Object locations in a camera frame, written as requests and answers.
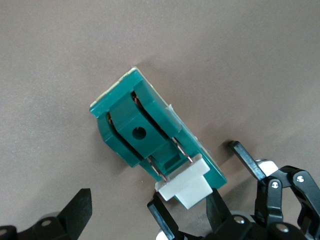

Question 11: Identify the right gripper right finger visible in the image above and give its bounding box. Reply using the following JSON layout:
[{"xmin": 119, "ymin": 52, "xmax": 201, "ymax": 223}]
[{"xmin": 206, "ymin": 188, "xmax": 308, "ymax": 240}]

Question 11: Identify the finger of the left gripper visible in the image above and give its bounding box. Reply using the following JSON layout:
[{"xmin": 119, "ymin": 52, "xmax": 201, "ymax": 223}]
[
  {"xmin": 228, "ymin": 140, "xmax": 320, "ymax": 236},
  {"xmin": 147, "ymin": 194, "xmax": 201, "ymax": 240}
]

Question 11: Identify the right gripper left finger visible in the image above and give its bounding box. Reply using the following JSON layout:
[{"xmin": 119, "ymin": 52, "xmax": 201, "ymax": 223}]
[{"xmin": 0, "ymin": 188, "xmax": 93, "ymax": 240}]

